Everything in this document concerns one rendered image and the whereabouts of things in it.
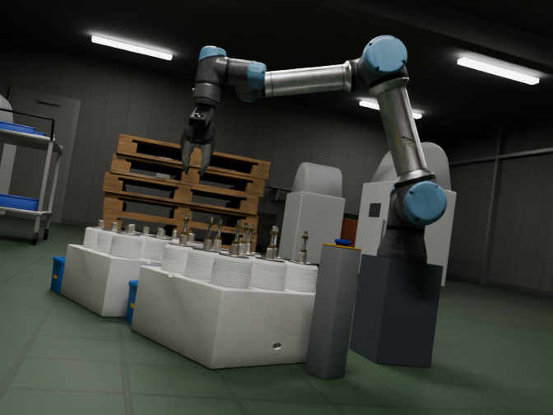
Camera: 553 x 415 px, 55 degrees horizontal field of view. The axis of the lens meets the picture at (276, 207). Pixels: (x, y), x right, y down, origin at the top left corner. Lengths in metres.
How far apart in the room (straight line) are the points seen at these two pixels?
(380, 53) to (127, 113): 8.78
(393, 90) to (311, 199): 4.91
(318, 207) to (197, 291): 5.20
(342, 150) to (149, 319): 9.76
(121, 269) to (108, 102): 8.55
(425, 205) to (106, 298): 0.97
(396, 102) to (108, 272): 0.98
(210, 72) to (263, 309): 0.67
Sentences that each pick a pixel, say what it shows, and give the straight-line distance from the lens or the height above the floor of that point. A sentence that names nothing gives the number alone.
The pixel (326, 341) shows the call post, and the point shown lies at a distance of 1.30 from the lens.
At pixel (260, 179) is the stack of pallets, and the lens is 4.56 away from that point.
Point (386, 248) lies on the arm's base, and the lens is 1.63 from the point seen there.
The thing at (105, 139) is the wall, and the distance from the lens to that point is 10.05.
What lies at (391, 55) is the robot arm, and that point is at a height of 0.85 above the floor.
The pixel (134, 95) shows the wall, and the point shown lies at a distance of 10.20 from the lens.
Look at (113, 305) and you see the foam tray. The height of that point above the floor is 0.04.
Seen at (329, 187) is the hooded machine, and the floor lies 1.00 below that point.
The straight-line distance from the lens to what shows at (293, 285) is 1.43.
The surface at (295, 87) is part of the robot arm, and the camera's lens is 1.66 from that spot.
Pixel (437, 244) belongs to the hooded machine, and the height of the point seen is 0.47.
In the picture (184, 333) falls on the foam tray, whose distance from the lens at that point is 1.33.
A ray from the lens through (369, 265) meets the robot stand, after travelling 1.67.
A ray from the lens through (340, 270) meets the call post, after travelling 1.28.
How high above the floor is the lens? 0.31
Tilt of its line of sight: 3 degrees up
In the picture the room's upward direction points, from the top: 8 degrees clockwise
